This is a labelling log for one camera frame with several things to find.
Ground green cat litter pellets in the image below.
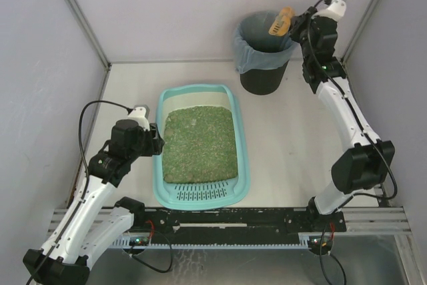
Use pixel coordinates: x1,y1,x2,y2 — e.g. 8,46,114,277
162,106,238,184

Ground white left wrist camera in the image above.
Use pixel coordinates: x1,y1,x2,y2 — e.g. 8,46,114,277
127,105,150,131

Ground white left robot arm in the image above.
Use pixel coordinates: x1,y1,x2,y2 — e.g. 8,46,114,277
23,119,164,284

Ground white slotted cable duct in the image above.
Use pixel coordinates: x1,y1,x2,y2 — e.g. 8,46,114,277
110,228,321,250

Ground black right camera cable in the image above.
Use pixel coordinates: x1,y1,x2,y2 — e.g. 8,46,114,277
306,0,398,199

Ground yellow slotted litter scoop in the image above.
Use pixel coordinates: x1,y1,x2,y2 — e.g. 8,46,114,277
268,7,295,37

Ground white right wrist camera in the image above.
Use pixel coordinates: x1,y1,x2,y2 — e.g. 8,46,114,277
314,0,347,22

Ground black camera cable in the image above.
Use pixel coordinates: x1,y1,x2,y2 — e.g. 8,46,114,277
26,100,134,282
306,0,398,199

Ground aluminium frame extrusion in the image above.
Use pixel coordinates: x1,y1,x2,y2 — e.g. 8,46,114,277
342,208,412,236

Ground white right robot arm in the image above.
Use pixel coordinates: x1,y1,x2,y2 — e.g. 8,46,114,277
290,7,398,221

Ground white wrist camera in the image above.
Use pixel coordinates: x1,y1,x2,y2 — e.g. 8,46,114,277
127,105,150,131
314,0,347,22

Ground black left camera cable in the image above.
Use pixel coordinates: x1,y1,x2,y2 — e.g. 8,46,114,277
26,100,134,282

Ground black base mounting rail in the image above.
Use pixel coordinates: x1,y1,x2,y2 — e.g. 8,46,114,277
130,208,346,237

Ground black trash bin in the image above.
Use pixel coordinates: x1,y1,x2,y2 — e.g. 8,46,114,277
240,61,288,95

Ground blue trash bag liner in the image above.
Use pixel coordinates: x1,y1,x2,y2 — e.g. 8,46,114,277
232,10,298,74

